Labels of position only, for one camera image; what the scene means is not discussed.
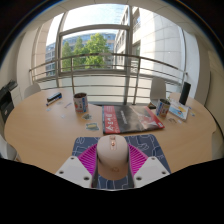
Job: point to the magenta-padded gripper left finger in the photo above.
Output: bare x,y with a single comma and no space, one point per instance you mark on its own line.
71,170

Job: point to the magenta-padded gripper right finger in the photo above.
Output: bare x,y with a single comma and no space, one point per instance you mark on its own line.
151,170

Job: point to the pale pink computer mouse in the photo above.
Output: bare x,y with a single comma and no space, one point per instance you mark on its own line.
112,156

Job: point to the blue patterned mouse pad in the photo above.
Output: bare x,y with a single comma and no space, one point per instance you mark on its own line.
150,143

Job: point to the small printed sticker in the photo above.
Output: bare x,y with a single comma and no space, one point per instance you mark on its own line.
87,116
68,105
92,126

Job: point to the red and black magazine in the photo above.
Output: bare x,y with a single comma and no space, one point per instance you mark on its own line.
131,118

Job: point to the white mug with blue print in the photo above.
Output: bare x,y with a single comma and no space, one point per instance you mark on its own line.
163,108

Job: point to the colourful printed brochure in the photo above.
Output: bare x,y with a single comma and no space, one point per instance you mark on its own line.
179,110

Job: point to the white mug with red print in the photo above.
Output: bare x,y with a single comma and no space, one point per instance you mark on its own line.
80,102

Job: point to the white chair with wooden legs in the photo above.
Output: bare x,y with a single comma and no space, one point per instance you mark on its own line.
6,150

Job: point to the blue marker pen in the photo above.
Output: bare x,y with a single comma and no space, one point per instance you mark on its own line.
53,102

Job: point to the black upright speaker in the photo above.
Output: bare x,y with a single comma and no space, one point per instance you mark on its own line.
185,93

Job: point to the metal railing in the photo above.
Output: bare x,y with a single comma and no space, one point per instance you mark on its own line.
100,56

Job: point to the green tree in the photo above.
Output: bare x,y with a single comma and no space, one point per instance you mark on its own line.
91,50

